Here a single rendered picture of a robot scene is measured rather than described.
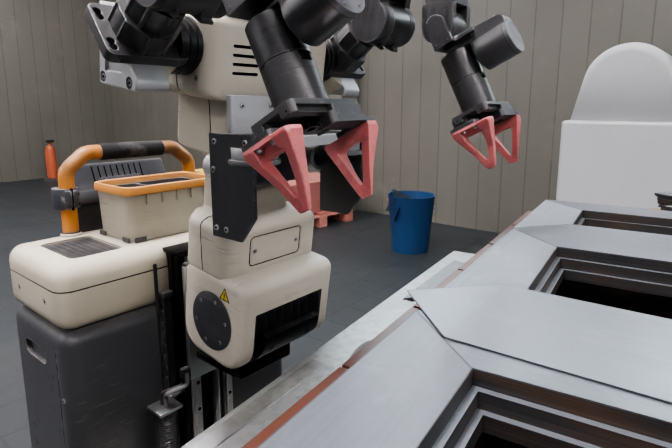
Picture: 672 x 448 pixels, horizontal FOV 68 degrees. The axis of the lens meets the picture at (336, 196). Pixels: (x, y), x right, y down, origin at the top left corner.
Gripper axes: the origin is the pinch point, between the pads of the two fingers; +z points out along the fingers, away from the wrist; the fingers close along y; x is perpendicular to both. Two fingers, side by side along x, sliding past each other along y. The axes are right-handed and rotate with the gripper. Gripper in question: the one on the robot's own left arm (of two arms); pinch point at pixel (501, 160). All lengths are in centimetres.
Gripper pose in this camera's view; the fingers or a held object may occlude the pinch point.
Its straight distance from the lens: 87.5
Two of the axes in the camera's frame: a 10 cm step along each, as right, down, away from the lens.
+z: 3.5, 9.3, -1.3
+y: 6.4, -1.4, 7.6
